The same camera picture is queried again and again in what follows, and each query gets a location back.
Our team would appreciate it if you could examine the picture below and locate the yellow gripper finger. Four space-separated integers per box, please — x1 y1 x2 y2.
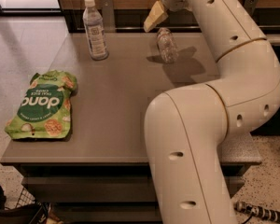
144 1 168 33

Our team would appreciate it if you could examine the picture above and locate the clear plastic water bottle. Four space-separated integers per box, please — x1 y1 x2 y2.
157 27 178 63

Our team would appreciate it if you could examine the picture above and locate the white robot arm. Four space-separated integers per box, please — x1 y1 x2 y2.
145 0 280 224

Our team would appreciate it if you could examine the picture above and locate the labelled upright drink bottle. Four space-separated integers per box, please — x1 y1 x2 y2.
83 0 108 61

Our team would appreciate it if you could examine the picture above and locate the grey drawer cabinet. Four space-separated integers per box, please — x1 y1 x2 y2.
0 32 263 224

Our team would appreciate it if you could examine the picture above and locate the green rice chips bag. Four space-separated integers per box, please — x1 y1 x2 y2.
5 70 77 140

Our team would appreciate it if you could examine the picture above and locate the upper cabinet drawer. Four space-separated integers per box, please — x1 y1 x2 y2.
21 175 245 203

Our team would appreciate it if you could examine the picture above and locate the cabinet drawer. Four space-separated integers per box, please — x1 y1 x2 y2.
53 203 162 224
21 175 245 203

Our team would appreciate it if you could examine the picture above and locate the black white striped rod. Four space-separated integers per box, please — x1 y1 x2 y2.
234 201 280 224

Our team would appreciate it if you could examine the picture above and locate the lower cabinet drawer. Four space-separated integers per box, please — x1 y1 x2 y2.
53 203 162 224

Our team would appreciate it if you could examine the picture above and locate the left metal bracket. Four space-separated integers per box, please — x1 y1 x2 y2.
100 0 116 33

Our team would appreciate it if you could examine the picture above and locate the metal bracket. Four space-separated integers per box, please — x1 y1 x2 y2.
100 0 116 33
244 0 259 16

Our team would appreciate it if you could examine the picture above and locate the right metal bracket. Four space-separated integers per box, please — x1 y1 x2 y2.
244 0 259 16

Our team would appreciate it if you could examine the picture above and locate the black wire basket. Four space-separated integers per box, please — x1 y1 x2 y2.
0 185 48 224

